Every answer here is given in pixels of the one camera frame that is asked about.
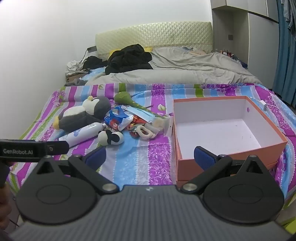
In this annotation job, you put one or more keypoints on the orange cardboard box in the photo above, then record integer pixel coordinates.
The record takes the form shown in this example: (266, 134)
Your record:
(219, 129)

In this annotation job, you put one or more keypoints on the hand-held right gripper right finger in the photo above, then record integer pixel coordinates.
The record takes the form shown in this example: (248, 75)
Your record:
(204, 158)

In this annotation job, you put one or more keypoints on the blue white snack packet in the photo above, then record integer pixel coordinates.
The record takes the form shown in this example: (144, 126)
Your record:
(115, 120)

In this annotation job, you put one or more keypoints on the white spray bottle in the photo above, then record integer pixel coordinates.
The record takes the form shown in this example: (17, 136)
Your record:
(78, 135)

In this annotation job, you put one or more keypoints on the grey cloth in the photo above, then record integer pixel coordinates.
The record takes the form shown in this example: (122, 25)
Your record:
(74, 83)

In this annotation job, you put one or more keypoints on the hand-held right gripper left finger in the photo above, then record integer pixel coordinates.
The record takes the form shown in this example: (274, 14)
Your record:
(94, 156)

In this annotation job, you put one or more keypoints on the small black white plush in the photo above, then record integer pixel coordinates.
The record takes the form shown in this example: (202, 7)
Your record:
(115, 138)

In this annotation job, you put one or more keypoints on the grey white penguin plush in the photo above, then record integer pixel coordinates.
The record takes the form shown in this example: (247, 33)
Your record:
(76, 115)

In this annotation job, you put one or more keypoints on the white fluffy scrunchie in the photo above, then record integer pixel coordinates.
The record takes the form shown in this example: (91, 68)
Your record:
(140, 128)

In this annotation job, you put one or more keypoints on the small red toy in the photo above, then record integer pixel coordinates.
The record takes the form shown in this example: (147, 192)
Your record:
(134, 134)

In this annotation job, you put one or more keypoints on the black jacket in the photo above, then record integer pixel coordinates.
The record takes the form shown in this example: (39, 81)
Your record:
(129, 58)

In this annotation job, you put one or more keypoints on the light blue patterned cloth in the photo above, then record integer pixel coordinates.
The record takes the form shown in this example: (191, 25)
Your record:
(97, 73)

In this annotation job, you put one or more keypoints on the white crumpled cloth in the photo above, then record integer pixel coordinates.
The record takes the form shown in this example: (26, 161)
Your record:
(72, 64)

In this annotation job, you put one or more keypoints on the grey wardrobe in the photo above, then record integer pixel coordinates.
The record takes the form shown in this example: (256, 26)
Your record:
(259, 34)

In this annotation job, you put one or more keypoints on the blue curtain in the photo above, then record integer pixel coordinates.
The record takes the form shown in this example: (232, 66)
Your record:
(284, 69)

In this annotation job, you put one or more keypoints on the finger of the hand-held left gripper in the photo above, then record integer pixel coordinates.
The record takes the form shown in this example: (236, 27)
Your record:
(59, 147)

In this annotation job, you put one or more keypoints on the green massage hammer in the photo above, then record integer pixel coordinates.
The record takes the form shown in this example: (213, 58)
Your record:
(123, 97)

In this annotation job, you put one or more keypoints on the black wall power strip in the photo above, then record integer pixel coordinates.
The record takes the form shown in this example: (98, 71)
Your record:
(92, 49)

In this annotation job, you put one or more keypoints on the red figure toy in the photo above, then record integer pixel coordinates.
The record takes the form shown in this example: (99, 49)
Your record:
(135, 120)

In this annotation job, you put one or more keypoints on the grey wall switch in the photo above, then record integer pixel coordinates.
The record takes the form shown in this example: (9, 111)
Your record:
(230, 37)

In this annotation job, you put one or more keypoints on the row of cosmetic bottles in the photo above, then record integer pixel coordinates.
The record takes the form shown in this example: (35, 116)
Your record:
(227, 53)

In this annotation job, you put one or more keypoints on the hanging denim shirt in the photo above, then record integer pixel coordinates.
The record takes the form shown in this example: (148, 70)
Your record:
(290, 16)

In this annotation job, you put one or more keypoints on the blue face mask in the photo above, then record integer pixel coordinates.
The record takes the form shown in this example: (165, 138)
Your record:
(138, 113)

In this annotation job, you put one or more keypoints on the pink pillow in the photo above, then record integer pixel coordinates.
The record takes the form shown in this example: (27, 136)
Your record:
(197, 52)

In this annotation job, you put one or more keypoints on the brown cardboard box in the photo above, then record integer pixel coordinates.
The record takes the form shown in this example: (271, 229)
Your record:
(71, 77)

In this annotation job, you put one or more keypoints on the clear zip bag beige puffs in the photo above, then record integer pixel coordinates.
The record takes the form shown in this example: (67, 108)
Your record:
(159, 124)

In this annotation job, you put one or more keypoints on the black clothes pile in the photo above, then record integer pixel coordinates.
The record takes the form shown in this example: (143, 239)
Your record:
(92, 61)

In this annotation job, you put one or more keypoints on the cream quilted headboard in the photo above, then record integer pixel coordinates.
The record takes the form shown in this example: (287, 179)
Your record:
(150, 34)

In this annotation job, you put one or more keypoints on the grey duvet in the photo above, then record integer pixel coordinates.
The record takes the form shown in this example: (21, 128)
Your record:
(185, 67)

